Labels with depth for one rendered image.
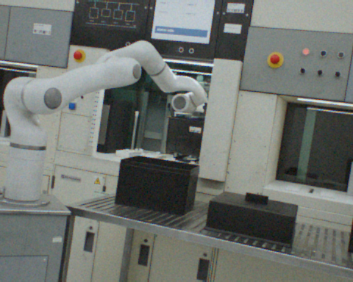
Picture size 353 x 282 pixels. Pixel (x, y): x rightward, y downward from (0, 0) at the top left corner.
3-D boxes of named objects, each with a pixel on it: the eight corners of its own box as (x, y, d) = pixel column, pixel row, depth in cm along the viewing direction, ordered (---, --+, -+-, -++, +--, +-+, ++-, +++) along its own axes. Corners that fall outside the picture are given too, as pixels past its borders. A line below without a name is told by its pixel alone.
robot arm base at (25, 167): (-7, 205, 152) (1, 148, 151) (-12, 193, 169) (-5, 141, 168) (54, 208, 160) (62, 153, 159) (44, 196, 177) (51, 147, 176)
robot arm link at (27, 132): (22, 149, 155) (31, 76, 154) (-8, 141, 167) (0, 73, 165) (53, 150, 164) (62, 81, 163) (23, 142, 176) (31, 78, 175)
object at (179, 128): (161, 158, 245) (168, 97, 241) (176, 153, 264) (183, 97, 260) (205, 166, 236) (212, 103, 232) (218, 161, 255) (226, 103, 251)
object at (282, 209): (202, 229, 160) (208, 191, 160) (220, 215, 189) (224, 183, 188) (291, 248, 153) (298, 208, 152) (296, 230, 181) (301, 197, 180)
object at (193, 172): (132, 193, 209) (138, 155, 208) (194, 204, 204) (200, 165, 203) (112, 203, 181) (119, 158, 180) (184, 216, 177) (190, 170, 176)
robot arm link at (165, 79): (177, 48, 206) (207, 92, 227) (146, 64, 210) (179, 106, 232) (180, 62, 200) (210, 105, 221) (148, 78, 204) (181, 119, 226)
